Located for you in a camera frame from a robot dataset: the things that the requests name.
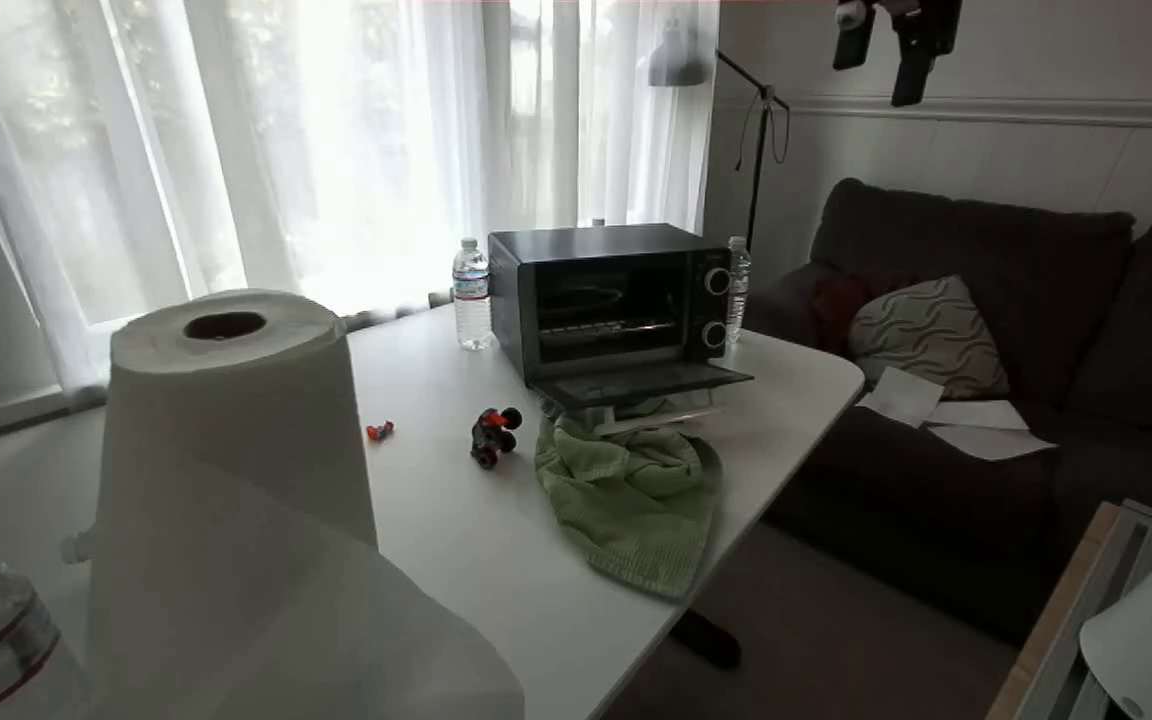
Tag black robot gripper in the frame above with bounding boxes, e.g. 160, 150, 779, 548
832, 0, 962, 108

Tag clear water bottle white label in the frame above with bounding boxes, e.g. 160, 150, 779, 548
723, 238, 753, 361

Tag black toaster oven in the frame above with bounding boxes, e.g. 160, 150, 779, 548
489, 224, 744, 409

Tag small clear water bottle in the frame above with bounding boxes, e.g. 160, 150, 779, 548
452, 241, 490, 349

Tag dark red cushion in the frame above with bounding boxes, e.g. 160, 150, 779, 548
806, 276, 884, 354

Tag patterned beige cushion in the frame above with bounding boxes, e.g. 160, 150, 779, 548
846, 276, 1008, 400

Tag dark grey sofa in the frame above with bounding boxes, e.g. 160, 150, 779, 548
744, 180, 1152, 645

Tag white papers on sofa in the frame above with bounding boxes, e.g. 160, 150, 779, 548
860, 368, 1046, 459

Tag green cloth towel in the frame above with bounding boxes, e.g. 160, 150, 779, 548
536, 420, 723, 599

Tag red black toy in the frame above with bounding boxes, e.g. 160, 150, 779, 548
470, 409, 523, 470

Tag small red object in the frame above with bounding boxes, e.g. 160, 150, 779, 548
365, 420, 396, 446

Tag white sheer curtains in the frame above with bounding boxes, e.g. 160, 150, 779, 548
0, 0, 723, 389

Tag white paper towel roll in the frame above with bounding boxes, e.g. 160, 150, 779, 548
89, 292, 523, 720

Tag wooden frame shelf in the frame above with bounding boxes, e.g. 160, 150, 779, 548
987, 499, 1152, 720

